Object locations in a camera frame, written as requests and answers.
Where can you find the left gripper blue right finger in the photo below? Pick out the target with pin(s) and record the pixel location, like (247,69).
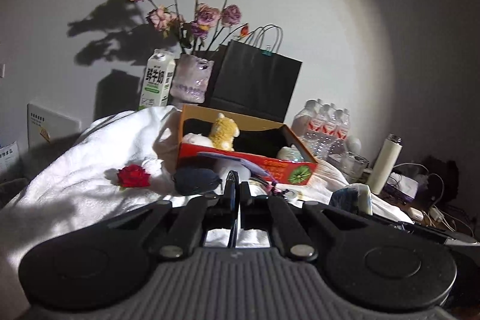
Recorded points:
(254,210)

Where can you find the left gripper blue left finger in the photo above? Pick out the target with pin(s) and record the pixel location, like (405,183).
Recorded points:
(222,218)

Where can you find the white round charger with cable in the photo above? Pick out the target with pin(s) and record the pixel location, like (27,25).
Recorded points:
(289,195)

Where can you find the dark blue zip pouch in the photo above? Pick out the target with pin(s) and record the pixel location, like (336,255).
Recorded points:
(190,181)

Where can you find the iridescent shell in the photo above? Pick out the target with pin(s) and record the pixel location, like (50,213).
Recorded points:
(290,154)

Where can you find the yellow white plush toy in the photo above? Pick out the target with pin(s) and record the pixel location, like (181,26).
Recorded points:
(223,132)

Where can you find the red rose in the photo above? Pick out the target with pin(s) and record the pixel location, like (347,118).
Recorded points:
(133,176)

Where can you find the purple cloth pouch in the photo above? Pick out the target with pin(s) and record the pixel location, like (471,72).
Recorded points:
(252,167)

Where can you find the cotton swab plastic box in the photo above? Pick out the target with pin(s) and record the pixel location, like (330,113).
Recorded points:
(222,167)

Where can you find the white power adapter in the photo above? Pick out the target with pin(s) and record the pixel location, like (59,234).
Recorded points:
(415,214)

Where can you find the red orange cardboard box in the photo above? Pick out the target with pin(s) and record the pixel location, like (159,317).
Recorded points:
(259,141)

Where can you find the water bottle pack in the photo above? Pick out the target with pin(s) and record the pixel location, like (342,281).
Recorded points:
(323,128)

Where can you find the white thermos bottle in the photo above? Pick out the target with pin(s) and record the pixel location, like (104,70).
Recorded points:
(384,164)

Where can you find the white terry towel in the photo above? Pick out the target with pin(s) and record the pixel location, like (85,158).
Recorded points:
(81,188)

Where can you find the clear glass cup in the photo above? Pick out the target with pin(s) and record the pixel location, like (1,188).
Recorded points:
(352,166)

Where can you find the white round lamp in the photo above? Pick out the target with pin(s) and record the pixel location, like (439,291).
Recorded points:
(353,144)

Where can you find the black paper shopping bag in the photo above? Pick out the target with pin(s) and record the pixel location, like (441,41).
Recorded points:
(245,81)

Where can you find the purple glass vase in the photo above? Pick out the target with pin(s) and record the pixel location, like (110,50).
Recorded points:
(192,75)

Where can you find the white green milk carton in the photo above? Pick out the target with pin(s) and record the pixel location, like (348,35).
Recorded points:
(157,80)

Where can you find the dried pink purple flowers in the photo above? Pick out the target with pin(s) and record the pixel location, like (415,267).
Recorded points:
(199,33)

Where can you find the white wall panel box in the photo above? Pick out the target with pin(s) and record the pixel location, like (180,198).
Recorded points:
(46,127)

